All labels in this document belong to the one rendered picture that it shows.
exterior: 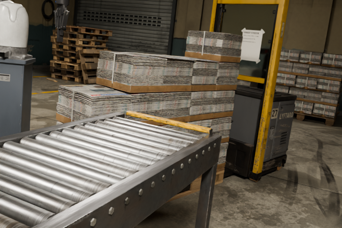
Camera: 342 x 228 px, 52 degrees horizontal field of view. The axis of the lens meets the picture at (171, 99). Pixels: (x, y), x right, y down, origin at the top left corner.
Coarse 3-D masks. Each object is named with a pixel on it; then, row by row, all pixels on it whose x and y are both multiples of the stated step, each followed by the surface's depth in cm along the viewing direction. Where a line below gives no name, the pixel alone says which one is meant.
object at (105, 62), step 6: (102, 54) 236; (108, 54) 231; (138, 54) 244; (102, 60) 236; (108, 60) 232; (102, 66) 236; (108, 66) 232; (96, 72) 240; (102, 72) 236; (108, 72) 231; (108, 78) 231
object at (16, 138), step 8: (80, 120) 150; (88, 120) 152; (96, 120) 154; (40, 128) 131; (48, 128) 132; (56, 128) 134; (72, 128) 140; (8, 136) 117; (16, 136) 118; (24, 136) 119; (32, 136) 122; (0, 144) 111
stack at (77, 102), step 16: (64, 96) 217; (80, 96) 204; (96, 96) 198; (112, 96) 206; (128, 96) 215; (144, 96) 225; (160, 96) 236; (176, 96) 248; (192, 96) 261; (208, 96) 276; (64, 112) 216; (80, 112) 204; (96, 112) 200; (112, 112) 209; (144, 112) 228; (160, 112) 239; (176, 112) 251; (192, 112) 264; (208, 112) 279; (176, 128) 253; (192, 192) 283
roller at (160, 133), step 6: (108, 120) 157; (114, 120) 157; (126, 126) 153; (132, 126) 152; (138, 126) 151; (150, 132) 148; (156, 132) 147; (162, 132) 146; (174, 138) 143; (180, 138) 142; (186, 138) 141; (192, 138) 141
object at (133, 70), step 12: (120, 60) 223; (132, 60) 214; (144, 60) 219; (156, 60) 226; (120, 72) 222; (132, 72) 215; (144, 72) 222; (156, 72) 229; (132, 84) 216; (144, 84) 224; (156, 84) 231
